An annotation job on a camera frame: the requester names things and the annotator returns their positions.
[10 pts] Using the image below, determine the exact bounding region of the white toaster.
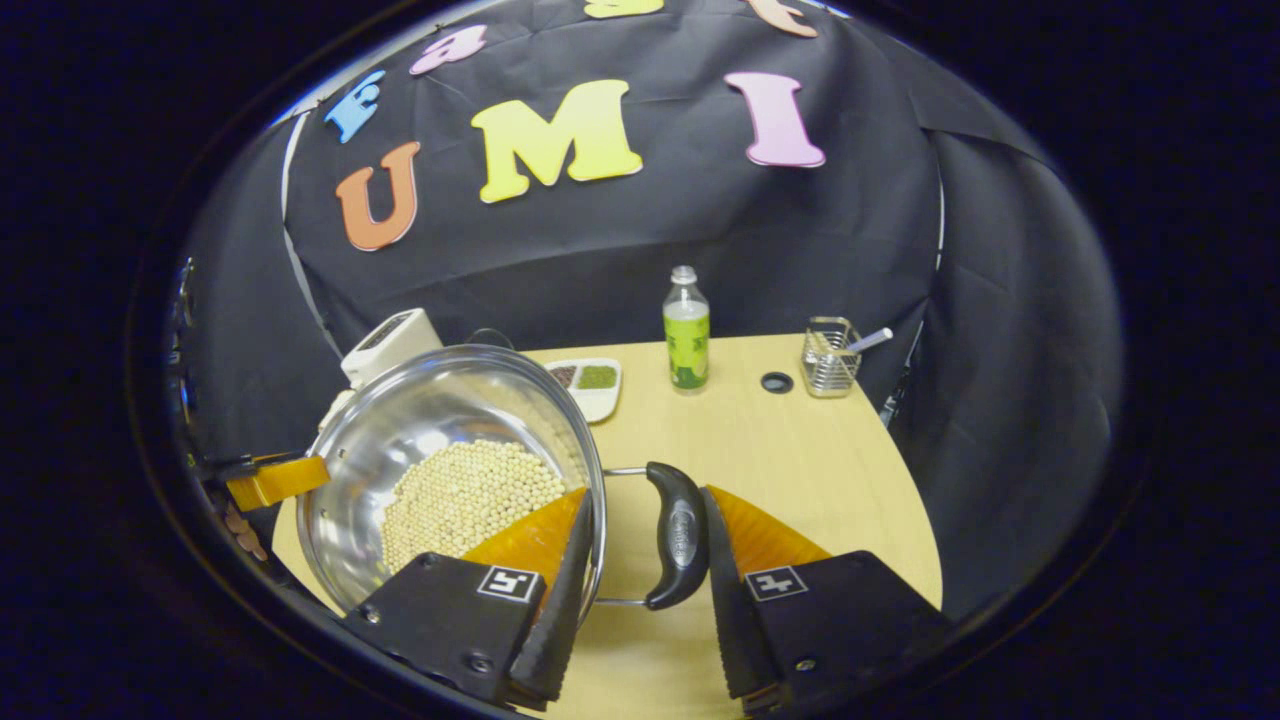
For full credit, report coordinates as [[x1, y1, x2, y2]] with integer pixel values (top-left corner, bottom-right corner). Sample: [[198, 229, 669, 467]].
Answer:
[[340, 308, 444, 389]]

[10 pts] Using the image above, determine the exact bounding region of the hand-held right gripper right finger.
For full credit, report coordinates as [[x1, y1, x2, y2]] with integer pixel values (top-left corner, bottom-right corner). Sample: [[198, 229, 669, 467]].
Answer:
[[700, 485, 956, 713]]

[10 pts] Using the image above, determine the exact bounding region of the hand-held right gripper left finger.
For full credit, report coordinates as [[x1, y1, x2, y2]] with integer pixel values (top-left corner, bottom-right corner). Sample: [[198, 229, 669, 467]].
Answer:
[[345, 487, 598, 711]]

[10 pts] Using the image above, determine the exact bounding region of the white divided spice dish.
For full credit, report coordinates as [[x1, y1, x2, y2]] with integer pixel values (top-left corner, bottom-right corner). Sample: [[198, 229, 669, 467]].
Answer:
[[545, 358, 623, 424]]

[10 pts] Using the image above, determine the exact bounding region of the green label clear bottle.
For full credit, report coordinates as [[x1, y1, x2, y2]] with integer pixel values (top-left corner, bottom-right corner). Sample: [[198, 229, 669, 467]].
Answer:
[[663, 265, 711, 394]]

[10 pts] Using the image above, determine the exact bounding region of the metal wire basket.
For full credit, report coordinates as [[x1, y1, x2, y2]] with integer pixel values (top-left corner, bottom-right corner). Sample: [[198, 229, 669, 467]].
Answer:
[[800, 316, 894, 399]]

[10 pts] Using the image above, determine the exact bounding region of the steel pot with black handles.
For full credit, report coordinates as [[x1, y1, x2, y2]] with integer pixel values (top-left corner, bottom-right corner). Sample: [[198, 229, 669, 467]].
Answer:
[[297, 345, 713, 613]]

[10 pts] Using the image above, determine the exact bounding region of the black backdrop cloth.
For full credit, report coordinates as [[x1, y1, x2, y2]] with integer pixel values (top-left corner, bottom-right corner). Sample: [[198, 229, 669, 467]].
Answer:
[[175, 0, 1126, 621]]

